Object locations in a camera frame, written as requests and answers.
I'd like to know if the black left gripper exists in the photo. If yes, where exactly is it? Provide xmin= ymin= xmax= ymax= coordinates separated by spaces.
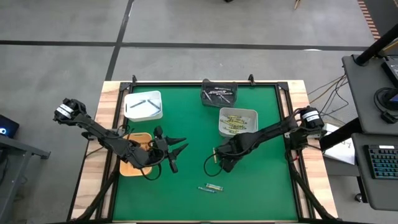
xmin=152 ymin=126 xmax=190 ymax=159

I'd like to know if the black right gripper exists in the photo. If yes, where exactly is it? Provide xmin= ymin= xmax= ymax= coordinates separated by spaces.
xmin=215 ymin=133 xmax=254 ymax=162

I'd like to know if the orange plastic bin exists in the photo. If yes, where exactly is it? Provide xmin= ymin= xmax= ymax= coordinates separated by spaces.
xmin=119 ymin=133 xmax=153 ymax=177

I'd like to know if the light grey plastic bin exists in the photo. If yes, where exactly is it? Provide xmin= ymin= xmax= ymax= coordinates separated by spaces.
xmin=218 ymin=107 xmax=259 ymax=138

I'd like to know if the white plastic bin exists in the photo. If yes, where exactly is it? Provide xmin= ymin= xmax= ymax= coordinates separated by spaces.
xmin=123 ymin=90 xmax=164 ymax=122

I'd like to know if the dark grey plastic bin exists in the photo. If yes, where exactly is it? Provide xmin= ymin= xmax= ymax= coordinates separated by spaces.
xmin=200 ymin=78 xmax=239 ymax=108

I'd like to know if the white paper sheet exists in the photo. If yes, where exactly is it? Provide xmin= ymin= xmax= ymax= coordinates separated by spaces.
xmin=322 ymin=123 xmax=356 ymax=166

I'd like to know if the grey metal cart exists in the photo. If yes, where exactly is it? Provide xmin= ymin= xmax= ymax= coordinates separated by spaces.
xmin=0 ymin=134 xmax=52 ymax=224

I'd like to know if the grey desk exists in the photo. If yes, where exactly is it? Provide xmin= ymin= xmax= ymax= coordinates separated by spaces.
xmin=341 ymin=54 xmax=398 ymax=135
xmin=351 ymin=133 xmax=398 ymax=212

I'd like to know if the backlit computer keyboard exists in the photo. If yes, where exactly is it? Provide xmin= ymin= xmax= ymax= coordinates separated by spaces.
xmin=363 ymin=144 xmax=398 ymax=180

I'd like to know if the black device blue light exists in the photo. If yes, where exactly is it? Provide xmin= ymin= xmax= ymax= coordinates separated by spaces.
xmin=0 ymin=114 xmax=20 ymax=139

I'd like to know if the black headset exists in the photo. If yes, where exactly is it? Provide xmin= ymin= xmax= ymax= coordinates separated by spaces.
xmin=374 ymin=86 xmax=398 ymax=124

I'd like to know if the black pole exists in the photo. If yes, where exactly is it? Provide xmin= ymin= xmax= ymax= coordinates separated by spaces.
xmin=355 ymin=23 xmax=398 ymax=67

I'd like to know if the black laptop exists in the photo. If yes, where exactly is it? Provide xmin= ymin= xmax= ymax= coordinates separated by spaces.
xmin=381 ymin=57 xmax=398 ymax=88

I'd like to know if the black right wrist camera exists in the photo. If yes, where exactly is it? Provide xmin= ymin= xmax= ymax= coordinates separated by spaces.
xmin=222 ymin=160 xmax=237 ymax=174

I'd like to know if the black right camera cable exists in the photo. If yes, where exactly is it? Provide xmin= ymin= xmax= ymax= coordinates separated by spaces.
xmin=203 ymin=154 xmax=223 ymax=177

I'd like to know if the black camera cable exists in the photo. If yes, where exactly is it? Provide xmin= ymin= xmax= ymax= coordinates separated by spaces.
xmin=203 ymin=154 xmax=223 ymax=177
xmin=140 ymin=161 xmax=163 ymax=181

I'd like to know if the black left camera cable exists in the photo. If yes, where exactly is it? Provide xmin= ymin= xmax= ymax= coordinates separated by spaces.
xmin=140 ymin=161 xmax=163 ymax=181

